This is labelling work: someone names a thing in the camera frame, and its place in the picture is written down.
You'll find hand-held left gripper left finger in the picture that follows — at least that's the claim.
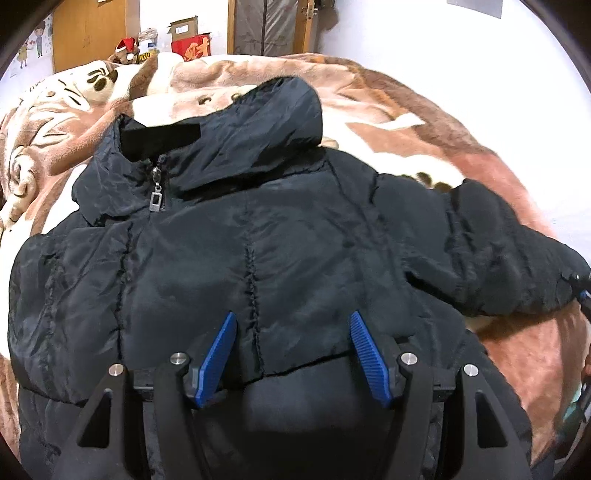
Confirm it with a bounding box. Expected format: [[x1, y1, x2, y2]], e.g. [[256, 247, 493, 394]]
[[44, 312, 239, 480]]

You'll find black puffer jacket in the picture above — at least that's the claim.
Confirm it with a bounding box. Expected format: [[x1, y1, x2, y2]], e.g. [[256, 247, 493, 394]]
[[7, 76, 591, 480]]

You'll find brown printed blanket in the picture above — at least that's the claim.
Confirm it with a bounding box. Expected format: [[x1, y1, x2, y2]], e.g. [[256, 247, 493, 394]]
[[0, 52, 591, 467]]

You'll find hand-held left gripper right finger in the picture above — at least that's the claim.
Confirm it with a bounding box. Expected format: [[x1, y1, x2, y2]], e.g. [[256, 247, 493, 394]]
[[348, 311, 537, 480]]

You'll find wooden framed dark panel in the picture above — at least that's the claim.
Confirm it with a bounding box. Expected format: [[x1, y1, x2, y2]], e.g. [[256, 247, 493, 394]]
[[228, 0, 320, 59]]

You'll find wooden wardrobe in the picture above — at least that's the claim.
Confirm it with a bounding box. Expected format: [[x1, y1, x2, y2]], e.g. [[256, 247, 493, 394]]
[[52, 0, 128, 73]]

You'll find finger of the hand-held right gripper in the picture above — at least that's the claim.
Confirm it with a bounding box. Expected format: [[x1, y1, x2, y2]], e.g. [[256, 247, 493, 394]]
[[561, 272, 591, 320]]

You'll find open cardboard box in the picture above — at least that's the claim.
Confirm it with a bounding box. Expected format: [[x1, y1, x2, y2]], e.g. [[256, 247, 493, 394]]
[[167, 17, 201, 44]]

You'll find plush toy with red hat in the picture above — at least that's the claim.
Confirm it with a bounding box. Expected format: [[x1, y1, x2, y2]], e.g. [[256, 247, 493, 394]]
[[109, 37, 140, 65]]

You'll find red gift box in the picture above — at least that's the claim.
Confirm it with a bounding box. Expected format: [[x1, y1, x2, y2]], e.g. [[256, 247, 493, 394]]
[[170, 34, 213, 62]]

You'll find wall poster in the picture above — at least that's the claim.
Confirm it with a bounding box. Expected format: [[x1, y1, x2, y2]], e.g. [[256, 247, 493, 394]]
[[15, 14, 55, 71]]

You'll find white printed bag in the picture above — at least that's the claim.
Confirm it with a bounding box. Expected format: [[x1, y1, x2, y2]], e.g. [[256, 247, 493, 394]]
[[137, 28, 160, 60]]

